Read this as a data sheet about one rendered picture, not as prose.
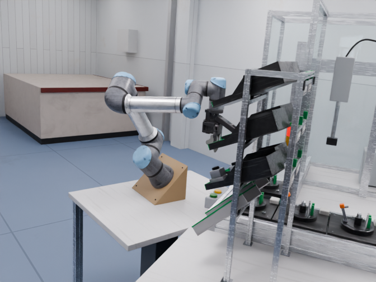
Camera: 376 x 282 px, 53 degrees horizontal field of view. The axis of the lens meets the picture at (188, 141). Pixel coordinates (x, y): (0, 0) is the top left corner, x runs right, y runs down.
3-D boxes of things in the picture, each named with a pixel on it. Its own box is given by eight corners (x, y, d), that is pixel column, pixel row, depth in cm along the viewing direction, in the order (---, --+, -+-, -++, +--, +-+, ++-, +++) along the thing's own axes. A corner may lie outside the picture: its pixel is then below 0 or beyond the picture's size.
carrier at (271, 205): (221, 211, 184) (223, 187, 181) (235, 195, 205) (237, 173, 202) (270, 222, 175) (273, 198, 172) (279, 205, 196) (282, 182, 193)
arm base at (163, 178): (148, 183, 223) (138, 173, 217) (164, 164, 226) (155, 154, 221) (161, 192, 211) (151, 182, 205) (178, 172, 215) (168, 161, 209)
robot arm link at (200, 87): (182, 90, 174) (206, 92, 173) (187, 75, 182) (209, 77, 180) (183, 103, 180) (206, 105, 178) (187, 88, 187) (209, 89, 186)
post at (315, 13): (285, 200, 200) (313, 2, 176) (286, 198, 203) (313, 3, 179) (291, 201, 199) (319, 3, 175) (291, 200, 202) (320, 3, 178)
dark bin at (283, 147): (218, 179, 158) (213, 162, 158) (232, 172, 169) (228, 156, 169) (280, 165, 142) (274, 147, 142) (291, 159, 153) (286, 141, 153)
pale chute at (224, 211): (197, 236, 150) (191, 226, 151) (213, 225, 161) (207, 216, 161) (248, 203, 135) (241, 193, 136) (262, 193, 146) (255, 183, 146)
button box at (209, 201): (203, 207, 198) (205, 197, 197) (216, 194, 217) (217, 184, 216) (216, 210, 196) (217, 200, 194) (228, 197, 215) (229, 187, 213)
